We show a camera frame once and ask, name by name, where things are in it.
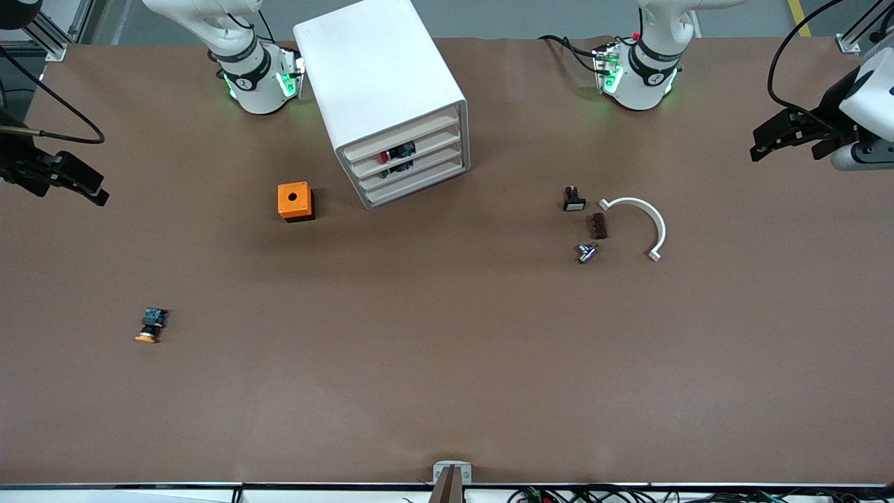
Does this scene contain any white plastic drawer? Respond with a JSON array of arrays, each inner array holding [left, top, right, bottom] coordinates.
[[349, 126, 463, 179]]

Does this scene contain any yellow push button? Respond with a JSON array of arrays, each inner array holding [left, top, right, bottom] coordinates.
[[135, 307, 169, 344]]

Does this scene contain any white drawer cabinet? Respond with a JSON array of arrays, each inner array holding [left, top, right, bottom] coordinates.
[[293, 0, 470, 210]]

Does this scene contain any orange box with hole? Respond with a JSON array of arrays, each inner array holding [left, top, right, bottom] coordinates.
[[277, 182, 316, 223]]

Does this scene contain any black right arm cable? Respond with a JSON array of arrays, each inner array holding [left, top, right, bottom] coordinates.
[[0, 42, 105, 145]]

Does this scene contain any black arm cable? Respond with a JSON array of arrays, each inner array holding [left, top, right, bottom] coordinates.
[[0, 42, 105, 145], [767, 0, 894, 133]]

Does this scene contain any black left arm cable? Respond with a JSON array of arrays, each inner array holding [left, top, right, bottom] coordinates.
[[767, 0, 894, 133]]

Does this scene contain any aluminium frame profile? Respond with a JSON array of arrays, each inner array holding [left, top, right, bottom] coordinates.
[[21, 0, 95, 62], [836, 0, 894, 55]]

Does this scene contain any white curved bracket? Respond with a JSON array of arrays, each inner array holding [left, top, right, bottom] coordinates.
[[599, 197, 667, 263]]

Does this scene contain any black base cable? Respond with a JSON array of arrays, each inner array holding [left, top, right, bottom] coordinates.
[[538, 35, 603, 74]]

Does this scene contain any black cable bundle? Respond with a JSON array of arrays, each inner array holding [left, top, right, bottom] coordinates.
[[506, 486, 894, 503]]

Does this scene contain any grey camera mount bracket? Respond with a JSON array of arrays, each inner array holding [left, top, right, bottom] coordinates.
[[432, 461, 473, 503]]

